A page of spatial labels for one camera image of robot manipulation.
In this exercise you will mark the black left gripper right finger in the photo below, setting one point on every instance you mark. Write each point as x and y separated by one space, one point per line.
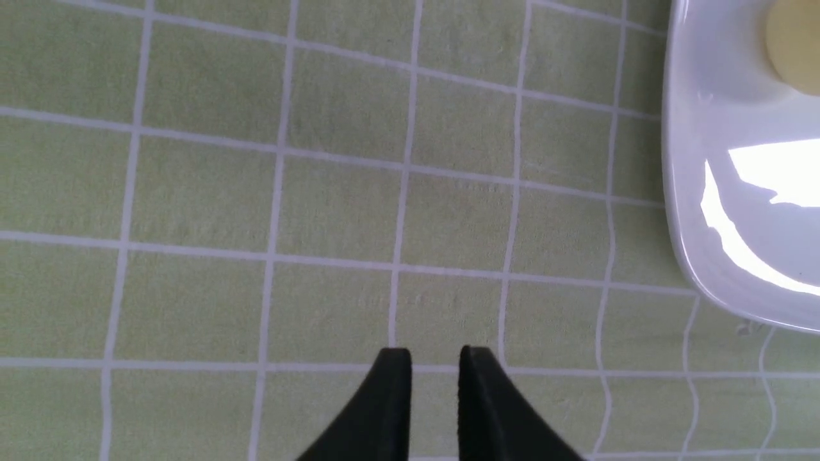
495 421

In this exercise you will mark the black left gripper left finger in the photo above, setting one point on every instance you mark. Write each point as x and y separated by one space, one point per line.
375 423

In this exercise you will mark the yellow steamed bun left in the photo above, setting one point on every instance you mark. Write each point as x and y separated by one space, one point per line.
792 44

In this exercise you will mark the white square plate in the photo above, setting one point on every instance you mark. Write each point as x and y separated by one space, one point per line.
740 163

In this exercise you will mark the green checkered tablecloth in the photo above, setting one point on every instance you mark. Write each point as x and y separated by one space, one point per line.
216 213

